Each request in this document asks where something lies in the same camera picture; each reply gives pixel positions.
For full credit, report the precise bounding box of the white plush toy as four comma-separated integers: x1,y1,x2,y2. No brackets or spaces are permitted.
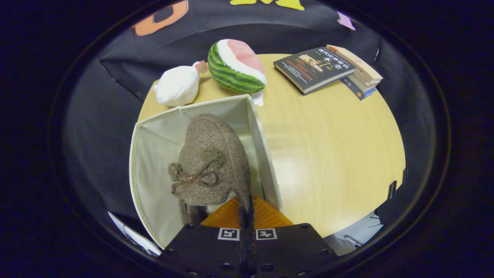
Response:
153,62,201,108

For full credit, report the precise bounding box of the brown fuzzy shoe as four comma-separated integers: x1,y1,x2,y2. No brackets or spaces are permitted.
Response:
167,113,252,211
179,199,209,225

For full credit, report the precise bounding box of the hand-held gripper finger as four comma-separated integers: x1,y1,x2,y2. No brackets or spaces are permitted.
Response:
160,195,248,277
247,195,337,277

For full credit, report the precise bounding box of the black cover book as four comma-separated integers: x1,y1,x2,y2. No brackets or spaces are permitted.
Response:
273,46,356,95

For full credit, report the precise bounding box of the watermelon slice plush toy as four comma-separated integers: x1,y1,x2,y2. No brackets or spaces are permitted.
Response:
207,39,267,107

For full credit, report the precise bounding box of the cream fabric storage box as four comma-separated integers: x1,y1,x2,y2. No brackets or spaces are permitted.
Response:
129,95,283,249

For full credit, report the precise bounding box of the white paper sheet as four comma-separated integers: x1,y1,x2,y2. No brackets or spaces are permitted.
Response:
108,211,162,257

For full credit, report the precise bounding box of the tan paperback book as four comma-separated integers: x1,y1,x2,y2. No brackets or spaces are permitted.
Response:
326,44,384,88

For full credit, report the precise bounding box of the blue cover book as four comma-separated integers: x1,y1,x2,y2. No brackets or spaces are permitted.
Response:
340,76,377,101

